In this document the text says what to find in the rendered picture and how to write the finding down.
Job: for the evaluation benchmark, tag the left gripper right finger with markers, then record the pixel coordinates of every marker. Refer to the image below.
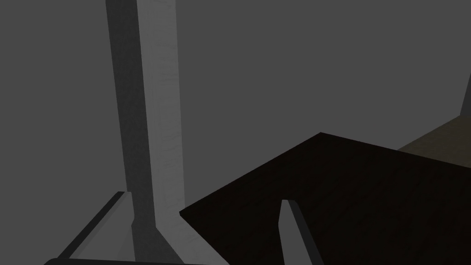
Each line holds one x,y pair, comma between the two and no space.
294,239

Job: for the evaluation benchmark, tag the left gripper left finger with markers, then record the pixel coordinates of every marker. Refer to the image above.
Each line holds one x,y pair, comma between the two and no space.
106,235

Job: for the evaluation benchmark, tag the dark brown wooden table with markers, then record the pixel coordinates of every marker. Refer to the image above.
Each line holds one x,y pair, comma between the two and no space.
368,198

